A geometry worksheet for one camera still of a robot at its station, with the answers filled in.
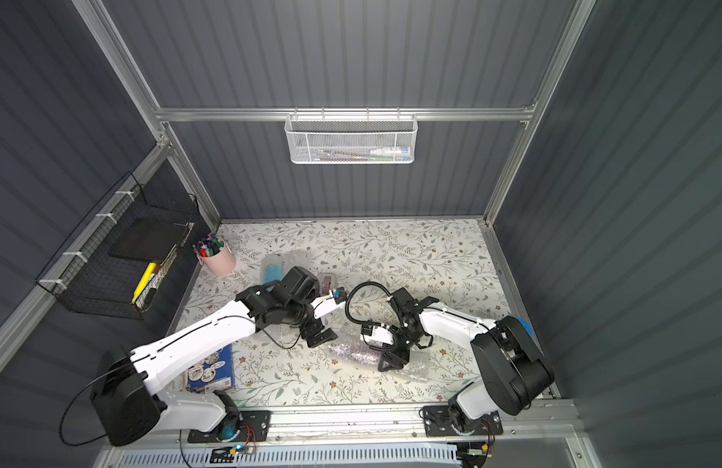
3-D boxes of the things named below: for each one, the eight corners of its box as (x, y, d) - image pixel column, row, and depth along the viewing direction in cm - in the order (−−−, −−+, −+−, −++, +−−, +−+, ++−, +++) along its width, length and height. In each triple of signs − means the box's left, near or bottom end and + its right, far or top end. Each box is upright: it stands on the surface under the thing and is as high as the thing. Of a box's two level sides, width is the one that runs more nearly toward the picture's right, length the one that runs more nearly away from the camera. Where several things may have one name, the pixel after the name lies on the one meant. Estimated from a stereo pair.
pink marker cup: (208, 276, 106) (189, 253, 95) (215, 258, 111) (199, 234, 100) (232, 276, 106) (216, 253, 95) (238, 258, 111) (224, 234, 100)
